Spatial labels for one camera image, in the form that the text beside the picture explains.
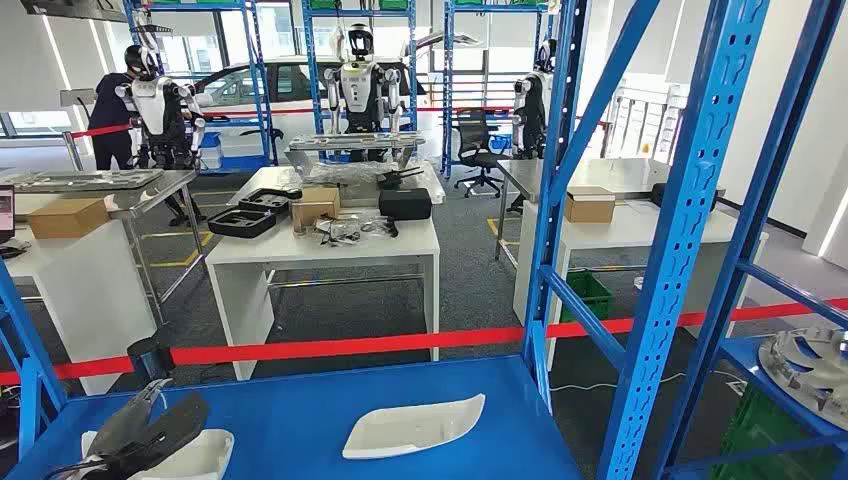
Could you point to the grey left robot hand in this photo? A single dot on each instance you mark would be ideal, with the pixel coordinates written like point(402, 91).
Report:
point(132, 430)

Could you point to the white curved plastic part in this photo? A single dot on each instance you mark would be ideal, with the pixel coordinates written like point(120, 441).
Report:
point(205, 457)
point(411, 430)

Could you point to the steel workbench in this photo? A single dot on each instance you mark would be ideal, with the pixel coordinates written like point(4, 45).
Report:
point(596, 173)
point(159, 192)
point(358, 141)

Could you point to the white table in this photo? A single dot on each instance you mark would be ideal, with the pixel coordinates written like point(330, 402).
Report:
point(318, 252)
point(629, 225)
point(86, 291)
point(265, 179)

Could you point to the red barrier belt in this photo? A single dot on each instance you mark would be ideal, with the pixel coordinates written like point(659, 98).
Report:
point(331, 348)
point(99, 130)

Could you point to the black computer mouse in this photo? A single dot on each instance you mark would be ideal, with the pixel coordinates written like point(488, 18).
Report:
point(12, 250)

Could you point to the brown cardboard box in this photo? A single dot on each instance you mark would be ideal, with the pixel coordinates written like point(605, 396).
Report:
point(66, 218)
point(588, 206)
point(314, 205)

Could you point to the black foam tray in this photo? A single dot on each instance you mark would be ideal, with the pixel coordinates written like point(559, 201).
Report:
point(242, 223)
point(268, 199)

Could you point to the open laptop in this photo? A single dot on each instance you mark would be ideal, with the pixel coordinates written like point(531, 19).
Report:
point(5, 212)

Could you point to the flat metal tray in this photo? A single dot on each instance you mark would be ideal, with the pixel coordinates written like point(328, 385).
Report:
point(79, 179)

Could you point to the person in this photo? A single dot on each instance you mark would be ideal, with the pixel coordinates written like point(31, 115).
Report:
point(109, 119)

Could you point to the white black humanoid robot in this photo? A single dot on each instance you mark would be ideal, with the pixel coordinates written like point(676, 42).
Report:
point(530, 112)
point(361, 86)
point(156, 106)

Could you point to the clear plastic wrap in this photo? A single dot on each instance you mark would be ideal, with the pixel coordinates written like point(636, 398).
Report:
point(338, 171)

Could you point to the white car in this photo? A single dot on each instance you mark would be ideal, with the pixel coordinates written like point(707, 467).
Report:
point(291, 132)

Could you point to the black hard case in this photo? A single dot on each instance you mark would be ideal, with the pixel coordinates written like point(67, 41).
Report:
point(404, 204)
point(658, 195)

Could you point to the black antenna controller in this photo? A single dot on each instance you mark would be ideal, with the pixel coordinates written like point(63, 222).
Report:
point(394, 177)

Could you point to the black office chair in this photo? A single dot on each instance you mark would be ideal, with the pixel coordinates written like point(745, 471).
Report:
point(474, 139)

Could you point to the green storage bin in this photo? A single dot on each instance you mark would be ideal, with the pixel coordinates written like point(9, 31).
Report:
point(322, 3)
point(393, 3)

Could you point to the green plastic crate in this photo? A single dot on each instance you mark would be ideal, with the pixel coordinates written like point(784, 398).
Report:
point(755, 430)
point(586, 298)

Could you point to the white slatted display rack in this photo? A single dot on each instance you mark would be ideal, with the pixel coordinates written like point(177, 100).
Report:
point(646, 126)

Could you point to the silver round metal disc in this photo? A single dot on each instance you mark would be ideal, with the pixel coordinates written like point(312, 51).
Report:
point(802, 371)

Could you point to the black belt stanchion post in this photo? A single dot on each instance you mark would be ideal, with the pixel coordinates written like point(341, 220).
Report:
point(149, 361)

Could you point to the chrome stanchion post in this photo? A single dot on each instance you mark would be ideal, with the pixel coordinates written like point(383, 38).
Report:
point(73, 152)

